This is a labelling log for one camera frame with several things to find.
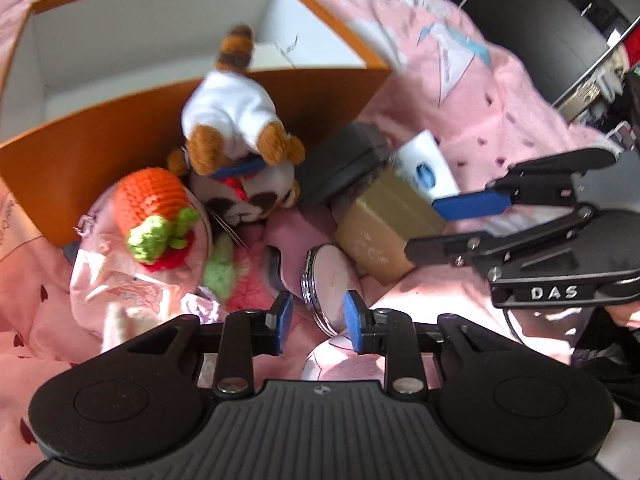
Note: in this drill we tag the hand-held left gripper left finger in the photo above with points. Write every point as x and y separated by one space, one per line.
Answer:
285 317

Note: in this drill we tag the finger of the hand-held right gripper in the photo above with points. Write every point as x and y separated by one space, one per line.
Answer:
440 251
470 205

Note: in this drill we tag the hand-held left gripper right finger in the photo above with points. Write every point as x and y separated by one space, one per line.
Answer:
352 320

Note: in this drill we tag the round pink compact mirror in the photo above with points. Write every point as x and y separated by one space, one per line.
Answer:
330 280

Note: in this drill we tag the pink fluffy plush peach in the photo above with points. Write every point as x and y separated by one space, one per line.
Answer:
245 280

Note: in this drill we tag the gold cardboard box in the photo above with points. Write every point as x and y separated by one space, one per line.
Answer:
385 225

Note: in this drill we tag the white lotion tube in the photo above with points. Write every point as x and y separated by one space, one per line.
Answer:
427 160

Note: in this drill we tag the black case box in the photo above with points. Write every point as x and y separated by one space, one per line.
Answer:
340 160

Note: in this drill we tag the pink fabric pouch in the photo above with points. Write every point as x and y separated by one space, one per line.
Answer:
100 280

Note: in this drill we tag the orange cardboard box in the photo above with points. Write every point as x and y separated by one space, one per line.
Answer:
100 160

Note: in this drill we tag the pink printed blanket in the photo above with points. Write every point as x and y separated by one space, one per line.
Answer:
500 110

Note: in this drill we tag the orange crochet fruit charm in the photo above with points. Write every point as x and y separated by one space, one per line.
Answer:
145 195

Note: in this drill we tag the dark wardrobe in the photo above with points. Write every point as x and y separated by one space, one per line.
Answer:
525 10

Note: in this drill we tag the brown white plush cat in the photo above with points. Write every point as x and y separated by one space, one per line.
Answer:
225 105

